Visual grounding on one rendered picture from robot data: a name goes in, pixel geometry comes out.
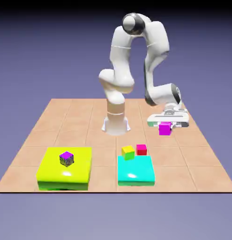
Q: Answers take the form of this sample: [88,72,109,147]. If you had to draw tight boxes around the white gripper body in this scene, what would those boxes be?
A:
[147,110,190,128]

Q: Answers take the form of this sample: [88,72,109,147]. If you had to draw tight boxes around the small magenta cube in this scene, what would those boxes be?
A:
[158,122,172,136]

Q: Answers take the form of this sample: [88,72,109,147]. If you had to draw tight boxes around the small red cube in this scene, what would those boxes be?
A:
[136,143,148,156]

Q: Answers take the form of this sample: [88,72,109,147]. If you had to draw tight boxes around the small yellow cube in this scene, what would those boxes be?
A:
[121,145,136,161]

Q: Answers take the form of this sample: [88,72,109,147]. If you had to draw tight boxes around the small purple cube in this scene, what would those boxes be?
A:
[59,151,75,167]

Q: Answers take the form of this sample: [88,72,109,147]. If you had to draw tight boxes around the large cyan box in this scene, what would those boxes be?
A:
[117,155,156,187]

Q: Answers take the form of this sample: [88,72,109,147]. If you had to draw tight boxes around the large yellow box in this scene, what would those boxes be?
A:
[36,147,93,191]

